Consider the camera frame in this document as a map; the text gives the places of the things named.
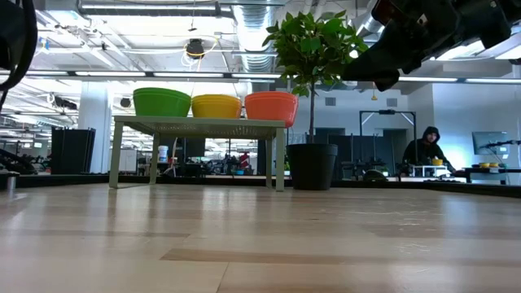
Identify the computer monitor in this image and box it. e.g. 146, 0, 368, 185
471, 131, 510, 156

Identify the pale green perforated metal shelf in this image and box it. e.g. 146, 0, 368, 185
108, 115, 287, 193

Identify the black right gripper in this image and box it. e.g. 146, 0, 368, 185
340, 0, 465, 93

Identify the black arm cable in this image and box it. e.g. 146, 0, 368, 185
0, 0, 39, 115

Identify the white background shelf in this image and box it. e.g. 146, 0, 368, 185
411, 164, 449, 178

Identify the dark background table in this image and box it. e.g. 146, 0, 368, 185
463, 166, 521, 184

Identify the black aluminium table frame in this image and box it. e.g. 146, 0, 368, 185
0, 173, 521, 199

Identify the silver ventilation duct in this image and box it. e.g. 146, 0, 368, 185
234, 0, 282, 74

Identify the black cup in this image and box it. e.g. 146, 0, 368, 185
286, 142, 339, 191

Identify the green leafy potted plant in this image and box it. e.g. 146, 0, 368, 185
262, 10, 370, 144

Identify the black partition panel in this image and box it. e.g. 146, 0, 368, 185
50, 127, 97, 175

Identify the black ceiling device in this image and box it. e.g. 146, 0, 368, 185
186, 38, 205, 60

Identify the black background rig frame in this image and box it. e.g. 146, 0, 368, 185
358, 109, 418, 172

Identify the ceiling light strip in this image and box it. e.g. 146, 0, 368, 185
0, 71, 282, 79
398, 76, 521, 85

